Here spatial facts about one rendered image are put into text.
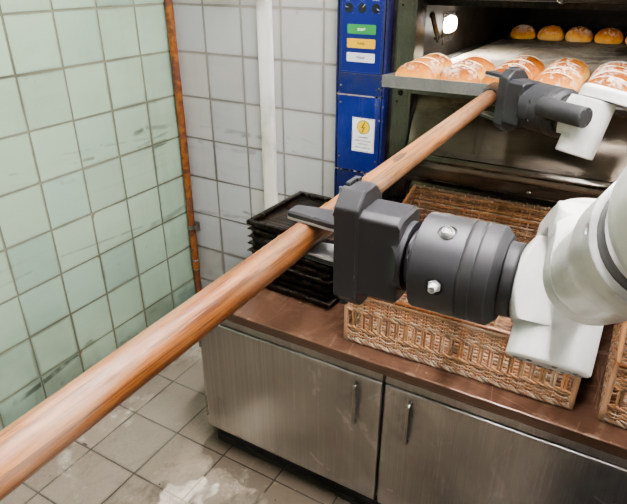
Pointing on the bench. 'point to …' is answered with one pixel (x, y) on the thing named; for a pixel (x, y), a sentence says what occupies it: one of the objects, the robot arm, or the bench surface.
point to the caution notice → (363, 134)
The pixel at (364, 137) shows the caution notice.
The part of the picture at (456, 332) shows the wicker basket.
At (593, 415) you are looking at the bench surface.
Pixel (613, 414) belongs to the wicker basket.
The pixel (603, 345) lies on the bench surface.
